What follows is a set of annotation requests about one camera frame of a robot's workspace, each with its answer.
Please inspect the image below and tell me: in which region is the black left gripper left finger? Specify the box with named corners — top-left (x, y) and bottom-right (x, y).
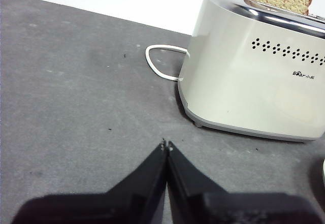
top-left (11, 140), bottom-right (169, 224)

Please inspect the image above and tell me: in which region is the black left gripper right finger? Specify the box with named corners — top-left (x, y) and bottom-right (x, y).
top-left (167, 140), bottom-right (325, 224)

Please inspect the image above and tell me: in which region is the cream two-slot toaster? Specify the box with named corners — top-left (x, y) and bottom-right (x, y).
top-left (177, 0), bottom-right (325, 143)

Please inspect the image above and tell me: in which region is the white toaster power cable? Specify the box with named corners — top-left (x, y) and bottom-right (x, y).
top-left (145, 44), bottom-right (191, 83)

